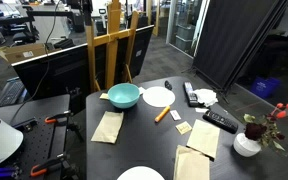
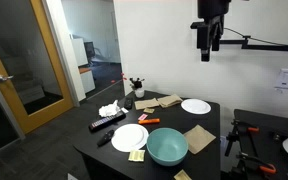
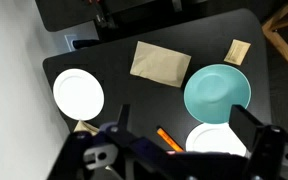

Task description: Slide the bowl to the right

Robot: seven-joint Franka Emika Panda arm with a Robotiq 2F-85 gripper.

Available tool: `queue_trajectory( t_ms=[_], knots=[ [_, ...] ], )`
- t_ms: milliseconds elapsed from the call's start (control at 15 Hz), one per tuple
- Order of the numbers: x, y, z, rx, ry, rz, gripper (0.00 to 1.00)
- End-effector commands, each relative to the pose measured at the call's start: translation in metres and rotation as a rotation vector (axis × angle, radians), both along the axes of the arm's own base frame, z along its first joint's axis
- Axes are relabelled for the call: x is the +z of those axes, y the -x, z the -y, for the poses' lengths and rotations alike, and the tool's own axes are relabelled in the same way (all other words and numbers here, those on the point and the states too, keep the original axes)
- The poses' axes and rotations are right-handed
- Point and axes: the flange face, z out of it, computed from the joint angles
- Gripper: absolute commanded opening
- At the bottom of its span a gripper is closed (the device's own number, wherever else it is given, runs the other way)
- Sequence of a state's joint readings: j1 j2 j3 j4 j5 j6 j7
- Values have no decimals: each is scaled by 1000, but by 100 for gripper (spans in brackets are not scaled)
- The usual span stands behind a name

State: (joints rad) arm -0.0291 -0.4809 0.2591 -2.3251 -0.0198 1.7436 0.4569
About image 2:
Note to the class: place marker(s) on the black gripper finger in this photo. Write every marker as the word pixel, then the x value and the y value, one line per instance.
pixel 205 55

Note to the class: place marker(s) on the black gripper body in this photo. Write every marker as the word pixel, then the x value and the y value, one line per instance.
pixel 210 30

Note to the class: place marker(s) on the teal bowl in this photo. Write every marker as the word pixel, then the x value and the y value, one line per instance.
pixel 167 146

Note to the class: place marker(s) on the white plate far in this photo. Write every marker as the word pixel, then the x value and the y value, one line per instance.
pixel 196 106

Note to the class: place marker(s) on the folded brown napkin stack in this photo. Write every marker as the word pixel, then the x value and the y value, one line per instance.
pixel 169 101

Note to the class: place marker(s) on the white pot with plant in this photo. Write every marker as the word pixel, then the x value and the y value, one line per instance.
pixel 136 86

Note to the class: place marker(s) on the small brown packet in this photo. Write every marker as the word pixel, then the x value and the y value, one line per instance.
pixel 149 110

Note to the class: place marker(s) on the brown napkin flat far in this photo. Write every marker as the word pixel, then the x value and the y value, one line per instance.
pixel 146 104

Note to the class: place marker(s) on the brown napkin right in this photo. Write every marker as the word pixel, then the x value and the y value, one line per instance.
pixel 198 138

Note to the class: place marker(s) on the pink packet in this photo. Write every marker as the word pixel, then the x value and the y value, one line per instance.
pixel 142 117

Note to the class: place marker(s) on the black remote far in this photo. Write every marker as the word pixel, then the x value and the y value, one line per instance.
pixel 128 104

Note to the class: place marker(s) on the crumpled white tissue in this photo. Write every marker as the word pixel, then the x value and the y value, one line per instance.
pixel 110 109

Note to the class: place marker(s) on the office chair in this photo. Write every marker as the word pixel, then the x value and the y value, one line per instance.
pixel 92 53

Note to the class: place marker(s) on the white plate near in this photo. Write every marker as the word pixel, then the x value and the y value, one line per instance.
pixel 130 137

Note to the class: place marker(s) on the black side table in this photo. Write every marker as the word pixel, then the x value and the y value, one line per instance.
pixel 266 144

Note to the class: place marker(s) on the long black remote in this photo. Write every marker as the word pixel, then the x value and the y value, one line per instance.
pixel 104 122

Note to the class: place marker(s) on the white cabinet orange top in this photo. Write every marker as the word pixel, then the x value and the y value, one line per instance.
pixel 87 79

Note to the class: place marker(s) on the brown packet table edge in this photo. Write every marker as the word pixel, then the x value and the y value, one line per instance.
pixel 182 175

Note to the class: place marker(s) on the small black remote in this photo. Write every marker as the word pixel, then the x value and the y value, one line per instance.
pixel 106 138

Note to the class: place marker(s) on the yellow framed glass door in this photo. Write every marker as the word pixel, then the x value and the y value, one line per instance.
pixel 39 91

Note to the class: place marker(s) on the white wall switch plate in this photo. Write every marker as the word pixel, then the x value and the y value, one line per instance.
pixel 282 81

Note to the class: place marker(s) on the black clamp orange handle upper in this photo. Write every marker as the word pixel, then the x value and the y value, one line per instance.
pixel 234 136

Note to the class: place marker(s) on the black clamp orange handle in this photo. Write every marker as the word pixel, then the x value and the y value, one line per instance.
pixel 234 136
pixel 251 165

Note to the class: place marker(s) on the black camera mount boom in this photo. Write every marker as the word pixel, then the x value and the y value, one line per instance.
pixel 267 46

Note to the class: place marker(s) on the black clamp orange handle lower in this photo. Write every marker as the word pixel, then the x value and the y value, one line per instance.
pixel 251 165

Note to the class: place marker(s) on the silver door handle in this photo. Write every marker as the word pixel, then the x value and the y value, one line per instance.
pixel 5 78

